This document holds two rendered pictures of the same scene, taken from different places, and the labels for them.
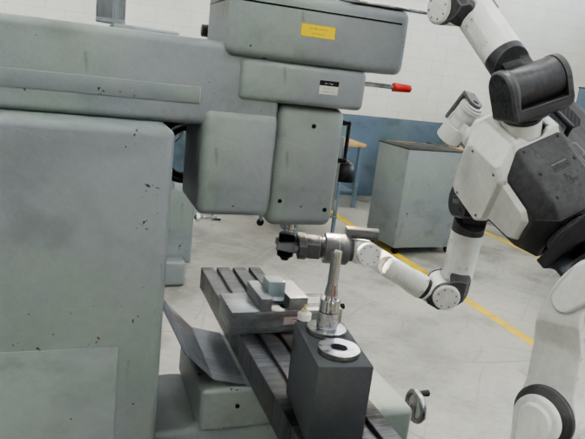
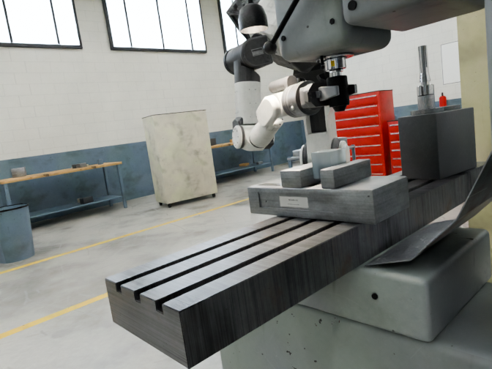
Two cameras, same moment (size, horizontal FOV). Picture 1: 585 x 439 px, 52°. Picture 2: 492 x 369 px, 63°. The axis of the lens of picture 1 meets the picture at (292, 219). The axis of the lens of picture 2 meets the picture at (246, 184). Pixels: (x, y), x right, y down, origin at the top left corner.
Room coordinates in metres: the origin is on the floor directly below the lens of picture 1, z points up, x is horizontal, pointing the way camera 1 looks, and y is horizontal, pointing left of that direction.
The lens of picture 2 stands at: (2.21, 0.80, 1.17)
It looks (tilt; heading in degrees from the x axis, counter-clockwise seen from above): 8 degrees down; 249
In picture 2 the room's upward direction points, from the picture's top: 8 degrees counter-clockwise
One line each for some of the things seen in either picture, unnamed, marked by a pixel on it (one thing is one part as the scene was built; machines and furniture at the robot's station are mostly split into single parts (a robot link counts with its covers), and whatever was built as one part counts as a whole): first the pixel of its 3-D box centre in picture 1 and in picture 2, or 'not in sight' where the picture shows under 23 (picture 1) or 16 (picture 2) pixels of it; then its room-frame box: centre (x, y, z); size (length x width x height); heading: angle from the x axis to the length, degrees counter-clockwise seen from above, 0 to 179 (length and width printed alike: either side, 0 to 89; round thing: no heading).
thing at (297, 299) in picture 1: (290, 294); (310, 173); (1.73, -0.02, 1.05); 0.15 x 0.06 x 0.04; 22
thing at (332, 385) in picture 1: (326, 377); (437, 140); (1.22, -0.12, 1.06); 0.22 x 0.12 x 0.20; 14
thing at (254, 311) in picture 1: (280, 305); (321, 187); (1.72, 0.00, 1.01); 0.35 x 0.15 x 0.11; 112
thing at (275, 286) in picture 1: (273, 287); (329, 163); (1.71, 0.03, 1.07); 0.06 x 0.05 x 0.06; 22
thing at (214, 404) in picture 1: (271, 374); (355, 260); (1.65, 0.01, 0.82); 0.50 x 0.35 x 0.12; 111
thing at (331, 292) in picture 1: (333, 274); (423, 65); (1.26, -0.11, 1.28); 0.03 x 0.03 x 0.11
